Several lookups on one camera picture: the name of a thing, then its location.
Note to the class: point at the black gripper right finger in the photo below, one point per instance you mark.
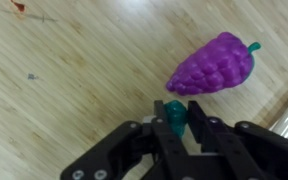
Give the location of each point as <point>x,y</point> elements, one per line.
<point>251,151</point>

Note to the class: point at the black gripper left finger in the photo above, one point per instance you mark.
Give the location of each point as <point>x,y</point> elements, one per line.
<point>121,150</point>

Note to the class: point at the green toy vegetable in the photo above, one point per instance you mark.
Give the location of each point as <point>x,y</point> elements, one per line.
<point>176,117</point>

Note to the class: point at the purple toy grapes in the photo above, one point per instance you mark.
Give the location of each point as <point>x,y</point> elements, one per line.
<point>224,62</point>

